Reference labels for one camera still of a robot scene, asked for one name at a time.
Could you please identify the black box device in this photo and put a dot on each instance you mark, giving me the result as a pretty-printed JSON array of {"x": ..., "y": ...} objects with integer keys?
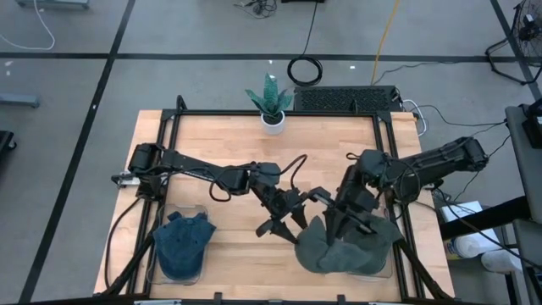
[{"x": 533, "y": 127}]

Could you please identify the white paper towel roll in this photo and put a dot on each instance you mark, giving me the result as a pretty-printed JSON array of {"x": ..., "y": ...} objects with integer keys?
[{"x": 478, "y": 245}]

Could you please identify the grey side desk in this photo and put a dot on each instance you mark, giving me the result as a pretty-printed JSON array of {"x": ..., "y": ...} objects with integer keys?
[{"x": 525, "y": 178}]

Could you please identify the grey furniture foot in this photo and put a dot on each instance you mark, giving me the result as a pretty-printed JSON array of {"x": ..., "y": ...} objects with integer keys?
[{"x": 19, "y": 101}]

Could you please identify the clear plastic bin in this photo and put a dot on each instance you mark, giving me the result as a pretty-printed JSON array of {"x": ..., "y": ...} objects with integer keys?
[
  {"x": 368, "y": 277},
  {"x": 186, "y": 208}
]

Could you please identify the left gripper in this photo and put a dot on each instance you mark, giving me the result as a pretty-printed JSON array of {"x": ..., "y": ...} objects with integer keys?
[{"x": 279, "y": 203}]

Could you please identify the black aluminium table frame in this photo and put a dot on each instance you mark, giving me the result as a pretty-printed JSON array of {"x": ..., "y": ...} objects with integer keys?
[{"x": 188, "y": 112}]

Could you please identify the white paper sheets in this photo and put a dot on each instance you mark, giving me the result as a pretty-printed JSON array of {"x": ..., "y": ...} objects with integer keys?
[{"x": 466, "y": 208}]

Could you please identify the black floor fan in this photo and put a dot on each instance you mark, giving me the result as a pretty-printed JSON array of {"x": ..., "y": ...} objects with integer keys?
[{"x": 529, "y": 21}]

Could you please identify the blue denim cap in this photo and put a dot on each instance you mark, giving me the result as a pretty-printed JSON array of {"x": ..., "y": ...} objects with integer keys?
[{"x": 182, "y": 245}]

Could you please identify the grey furniture base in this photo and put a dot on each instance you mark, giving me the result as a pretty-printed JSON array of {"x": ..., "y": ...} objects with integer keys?
[{"x": 51, "y": 3}]

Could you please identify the black shelf bar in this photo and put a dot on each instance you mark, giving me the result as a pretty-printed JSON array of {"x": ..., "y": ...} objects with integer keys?
[{"x": 487, "y": 218}]

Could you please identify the snake plant in white pot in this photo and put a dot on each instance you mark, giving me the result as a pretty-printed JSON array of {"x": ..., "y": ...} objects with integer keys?
[{"x": 273, "y": 125}]

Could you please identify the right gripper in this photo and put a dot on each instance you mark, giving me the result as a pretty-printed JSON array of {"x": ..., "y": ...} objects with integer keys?
[{"x": 355, "y": 199}]

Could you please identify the black perforated metal box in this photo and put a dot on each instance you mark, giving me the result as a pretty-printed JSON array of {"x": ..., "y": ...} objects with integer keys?
[{"x": 339, "y": 99}]

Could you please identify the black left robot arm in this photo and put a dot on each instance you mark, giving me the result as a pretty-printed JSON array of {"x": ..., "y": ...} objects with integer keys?
[{"x": 190, "y": 163}]

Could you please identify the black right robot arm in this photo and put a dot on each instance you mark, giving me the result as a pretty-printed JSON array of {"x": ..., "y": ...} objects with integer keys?
[{"x": 432, "y": 163}]

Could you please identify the black caster object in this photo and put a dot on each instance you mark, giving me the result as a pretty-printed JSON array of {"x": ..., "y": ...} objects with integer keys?
[{"x": 6, "y": 142}]

